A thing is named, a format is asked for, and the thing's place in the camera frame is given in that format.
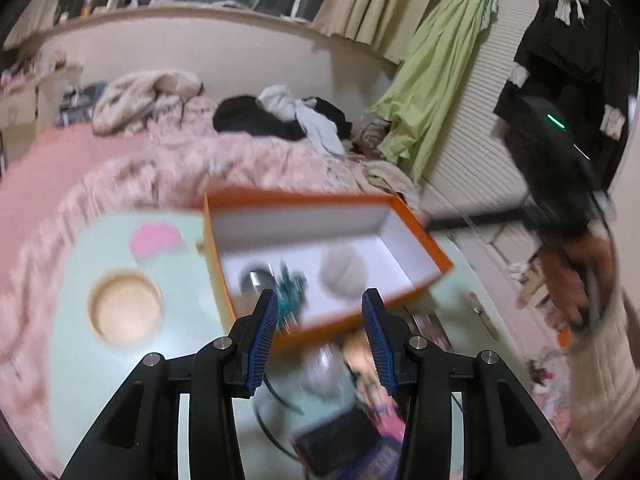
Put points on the shiny silver bottle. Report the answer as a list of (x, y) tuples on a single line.
[(255, 280)]

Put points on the orange cardboard box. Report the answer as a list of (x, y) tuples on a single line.
[(300, 230)]

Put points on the person's right forearm cream sleeve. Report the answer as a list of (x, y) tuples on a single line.
[(600, 385)]

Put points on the black clothing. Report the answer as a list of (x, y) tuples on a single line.
[(240, 115)]

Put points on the clear bubble wrap bundle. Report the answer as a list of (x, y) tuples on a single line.
[(327, 370)]

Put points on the brown fur ball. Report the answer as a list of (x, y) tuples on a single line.
[(342, 270)]

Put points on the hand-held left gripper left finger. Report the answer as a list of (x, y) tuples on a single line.
[(265, 340)]

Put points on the black hanging dress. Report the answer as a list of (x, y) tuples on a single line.
[(575, 45)]

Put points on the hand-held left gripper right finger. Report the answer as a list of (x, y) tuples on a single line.
[(377, 345)]

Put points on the white clothing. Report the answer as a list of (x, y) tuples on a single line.
[(320, 130)]

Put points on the light green cartoon-print desktop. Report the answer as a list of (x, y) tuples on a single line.
[(185, 280)]

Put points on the pink floral blanket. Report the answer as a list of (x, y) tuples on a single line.
[(50, 185)]

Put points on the white cardboard box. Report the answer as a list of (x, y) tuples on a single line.
[(55, 90)]

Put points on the black lace cloth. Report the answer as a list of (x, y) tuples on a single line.
[(335, 440)]

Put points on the cream fluffy blanket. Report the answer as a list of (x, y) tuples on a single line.
[(140, 95)]

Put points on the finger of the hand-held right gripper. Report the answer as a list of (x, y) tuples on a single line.
[(480, 220)]

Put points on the white curtain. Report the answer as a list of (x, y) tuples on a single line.
[(35, 15)]

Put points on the person's right hand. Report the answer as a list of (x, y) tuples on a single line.
[(570, 280)]

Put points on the teal toy car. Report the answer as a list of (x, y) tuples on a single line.
[(290, 300)]

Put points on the light green hanging cloth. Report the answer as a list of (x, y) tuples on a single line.
[(435, 85)]

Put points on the white louvred closet door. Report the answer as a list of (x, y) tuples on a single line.
[(480, 135)]

